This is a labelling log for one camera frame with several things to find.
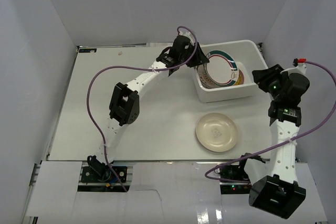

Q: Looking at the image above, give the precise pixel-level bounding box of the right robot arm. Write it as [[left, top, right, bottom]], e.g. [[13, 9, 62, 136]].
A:
[[237, 63, 310, 219]]

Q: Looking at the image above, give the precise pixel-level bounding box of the white plastic bin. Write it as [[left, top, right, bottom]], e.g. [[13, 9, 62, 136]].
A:
[[192, 40, 267, 103]]

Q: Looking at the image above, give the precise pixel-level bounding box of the cream round plate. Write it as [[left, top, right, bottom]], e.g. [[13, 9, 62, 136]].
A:
[[195, 113, 239, 153]]

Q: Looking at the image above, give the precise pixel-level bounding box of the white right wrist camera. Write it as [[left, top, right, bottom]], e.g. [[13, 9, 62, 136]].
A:
[[281, 58, 307, 75]]

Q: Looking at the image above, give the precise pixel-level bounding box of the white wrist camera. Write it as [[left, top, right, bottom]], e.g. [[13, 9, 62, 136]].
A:
[[178, 31, 195, 44], [281, 58, 307, 75]]

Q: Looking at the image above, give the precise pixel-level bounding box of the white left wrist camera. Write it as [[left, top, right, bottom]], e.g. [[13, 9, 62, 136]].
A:
[[178, 31, 195, 44]]

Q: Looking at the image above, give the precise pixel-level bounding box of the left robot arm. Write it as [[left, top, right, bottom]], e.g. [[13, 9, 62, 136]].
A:
[[86, 31, 209, 182]]

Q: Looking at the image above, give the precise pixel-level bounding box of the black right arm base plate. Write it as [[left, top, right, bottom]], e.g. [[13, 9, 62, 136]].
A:
[[214, 165, 250, 183]]

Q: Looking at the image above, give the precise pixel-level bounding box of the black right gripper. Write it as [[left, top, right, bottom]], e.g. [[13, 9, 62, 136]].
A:
[[251, 64, 289, 101]]

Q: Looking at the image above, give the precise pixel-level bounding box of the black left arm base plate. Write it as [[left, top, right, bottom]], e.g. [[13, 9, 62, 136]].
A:
[[80, 166, 128, 183]]

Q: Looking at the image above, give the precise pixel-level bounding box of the white plate orange sun pattern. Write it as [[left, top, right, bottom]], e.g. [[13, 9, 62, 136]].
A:
[[196, 65, 245, 89]]

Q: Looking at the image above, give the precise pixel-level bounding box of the black label sticker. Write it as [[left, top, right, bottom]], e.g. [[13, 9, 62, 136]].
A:
[[78, 48, 97, 53]]

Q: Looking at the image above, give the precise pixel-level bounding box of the white plate green red rim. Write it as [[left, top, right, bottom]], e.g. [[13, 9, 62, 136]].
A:
[[204, 50, 239, 87]]

